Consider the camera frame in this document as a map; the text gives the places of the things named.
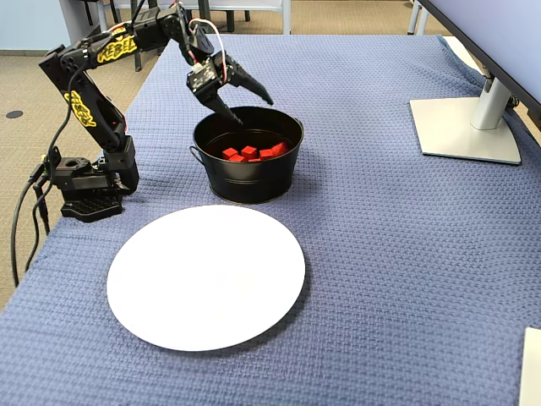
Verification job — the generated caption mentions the black camera cable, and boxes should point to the black camera cable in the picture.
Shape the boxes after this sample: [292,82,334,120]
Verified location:
[41,0,147,174]

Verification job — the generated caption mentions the white round plate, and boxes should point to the white round plate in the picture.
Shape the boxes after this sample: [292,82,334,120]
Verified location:
[106,205,307,353]

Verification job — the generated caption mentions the white metal table frame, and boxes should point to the white metal table frame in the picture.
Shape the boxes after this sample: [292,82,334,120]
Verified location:
[96,0,292,36]

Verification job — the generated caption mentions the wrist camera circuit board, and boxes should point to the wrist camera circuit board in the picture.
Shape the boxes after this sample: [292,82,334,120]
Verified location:
[185,58,224,96]

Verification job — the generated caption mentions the red white servo wire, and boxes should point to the red white servo wire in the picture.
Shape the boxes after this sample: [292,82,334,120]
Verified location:
[189,18,232,85]

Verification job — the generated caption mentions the thick black cable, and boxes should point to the thick black cable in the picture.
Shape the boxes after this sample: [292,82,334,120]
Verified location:
[10,181,37,288]

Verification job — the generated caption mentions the white flat object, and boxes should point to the white flat object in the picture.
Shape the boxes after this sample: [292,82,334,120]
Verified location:
[518,326,541,406]

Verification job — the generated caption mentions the black metal bucket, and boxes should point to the black metal bucket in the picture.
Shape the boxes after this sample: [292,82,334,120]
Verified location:
[189,106,305,206]

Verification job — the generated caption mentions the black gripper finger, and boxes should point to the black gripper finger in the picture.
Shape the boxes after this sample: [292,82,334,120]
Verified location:
[194,85,245,127]
[222,52,276,107]

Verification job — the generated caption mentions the grey chair legs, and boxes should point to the grey chair legs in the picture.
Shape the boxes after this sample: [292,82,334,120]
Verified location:
[407,0,431,36]

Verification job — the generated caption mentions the black chair legs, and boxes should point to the black chair legs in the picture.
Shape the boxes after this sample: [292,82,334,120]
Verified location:
[82,0,123,30]
[183,6,251,33]

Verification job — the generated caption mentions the thin black cable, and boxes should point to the thin black cable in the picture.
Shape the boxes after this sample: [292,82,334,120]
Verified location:
[25,181,52,272]

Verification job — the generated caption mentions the blue woven tablecloth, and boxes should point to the blue woven tablecloth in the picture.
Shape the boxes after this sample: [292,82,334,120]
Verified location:
[0,33,541,406]

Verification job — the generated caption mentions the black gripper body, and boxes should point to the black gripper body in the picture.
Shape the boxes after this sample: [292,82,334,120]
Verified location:
[184,28,238,89]

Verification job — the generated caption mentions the monitor with silver stand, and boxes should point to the monitor with silver stand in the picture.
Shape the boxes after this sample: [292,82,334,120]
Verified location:
[408,0,541,166]

